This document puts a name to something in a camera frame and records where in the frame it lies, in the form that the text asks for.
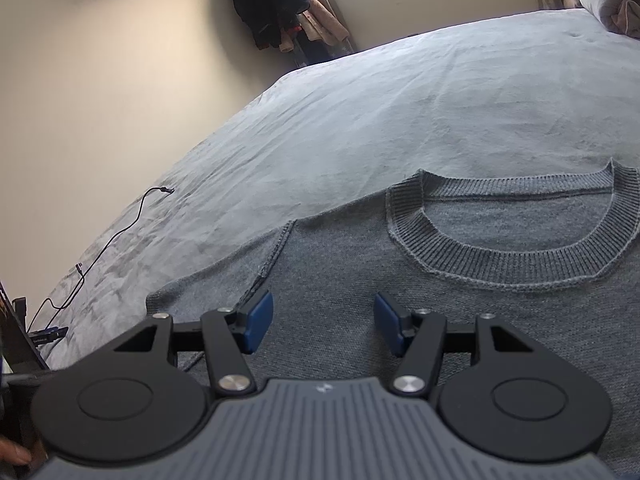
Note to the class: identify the person's left hand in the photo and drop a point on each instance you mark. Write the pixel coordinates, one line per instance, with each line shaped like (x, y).
(14, 452)

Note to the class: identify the grey knit sweater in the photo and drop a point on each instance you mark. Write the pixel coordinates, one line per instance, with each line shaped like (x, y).
(325, 245)

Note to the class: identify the pink hanging clothes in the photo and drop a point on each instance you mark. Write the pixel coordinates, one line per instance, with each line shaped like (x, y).
(320, 25)

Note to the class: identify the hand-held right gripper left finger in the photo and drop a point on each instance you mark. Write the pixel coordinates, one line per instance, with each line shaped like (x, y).
(257, 322)

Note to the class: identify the black power adapter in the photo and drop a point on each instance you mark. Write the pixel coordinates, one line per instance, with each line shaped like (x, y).
(47, 335)

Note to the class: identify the bed with grey sheet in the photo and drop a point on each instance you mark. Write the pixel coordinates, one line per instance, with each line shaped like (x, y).
(400, 100)

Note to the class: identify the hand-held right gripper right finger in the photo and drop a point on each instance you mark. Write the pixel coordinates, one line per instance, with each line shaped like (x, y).
(390, 325)

